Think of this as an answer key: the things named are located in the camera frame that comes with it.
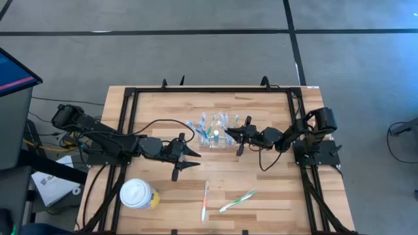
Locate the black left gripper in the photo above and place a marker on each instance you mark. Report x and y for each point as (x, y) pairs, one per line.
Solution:
(173, 150)

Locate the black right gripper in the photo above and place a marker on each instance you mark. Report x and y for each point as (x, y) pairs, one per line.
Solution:
(252, 135)

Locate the clear acrylic organizer box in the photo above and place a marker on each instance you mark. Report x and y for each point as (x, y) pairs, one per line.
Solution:
(210, 145)

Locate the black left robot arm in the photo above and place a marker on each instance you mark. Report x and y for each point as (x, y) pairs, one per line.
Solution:
(107, 138)

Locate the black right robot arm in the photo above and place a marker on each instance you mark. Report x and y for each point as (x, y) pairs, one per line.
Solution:
(294, 137)

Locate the black hook clamp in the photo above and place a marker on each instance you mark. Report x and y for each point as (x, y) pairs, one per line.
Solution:
(265, 81)
(164, 84)
(182, 81)

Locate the white lidded paper cup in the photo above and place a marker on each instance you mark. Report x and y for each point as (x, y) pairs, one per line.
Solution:
(135, 193)

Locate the small white tape roll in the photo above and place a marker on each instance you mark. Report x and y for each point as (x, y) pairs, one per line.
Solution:
(74, 190)

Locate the black stand bar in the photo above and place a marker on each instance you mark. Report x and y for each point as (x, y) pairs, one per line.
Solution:
(55, 168)

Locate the white printed booklet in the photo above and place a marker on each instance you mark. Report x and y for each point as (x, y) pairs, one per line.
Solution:
(55, 192)

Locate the person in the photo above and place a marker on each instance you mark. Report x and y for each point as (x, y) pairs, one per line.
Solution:
(42, 230)

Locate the grey floor stand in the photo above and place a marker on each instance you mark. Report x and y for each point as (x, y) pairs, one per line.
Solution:
(406, 127)

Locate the grey cabinet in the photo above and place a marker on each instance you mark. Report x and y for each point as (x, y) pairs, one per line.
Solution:
(14, 130)

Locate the computer monitor blue screen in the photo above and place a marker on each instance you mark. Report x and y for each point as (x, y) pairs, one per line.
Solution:
(14, 75)

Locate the black aluminium table frame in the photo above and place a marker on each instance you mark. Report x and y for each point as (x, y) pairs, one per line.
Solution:
(212, 89)

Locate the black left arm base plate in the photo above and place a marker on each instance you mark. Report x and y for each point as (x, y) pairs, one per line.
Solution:
(98, 160)

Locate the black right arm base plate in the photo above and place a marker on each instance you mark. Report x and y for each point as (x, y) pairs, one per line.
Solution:
(326, 160)

